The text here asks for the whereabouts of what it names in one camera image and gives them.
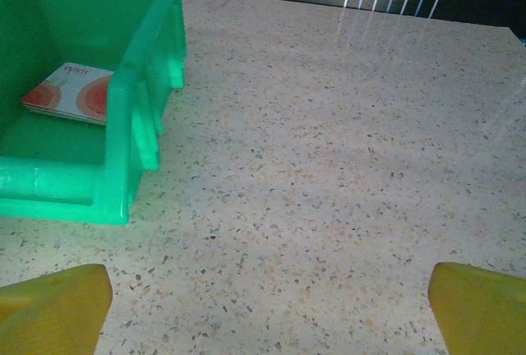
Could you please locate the green plastic bin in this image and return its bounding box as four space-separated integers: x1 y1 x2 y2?
0 0 188 227

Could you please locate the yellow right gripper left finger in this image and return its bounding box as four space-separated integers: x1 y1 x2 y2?
0 263 113 355

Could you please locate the red circle cards stack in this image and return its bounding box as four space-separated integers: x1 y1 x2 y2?
21 62 115 126

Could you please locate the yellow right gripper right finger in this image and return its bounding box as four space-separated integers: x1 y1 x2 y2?
427 262 526 355

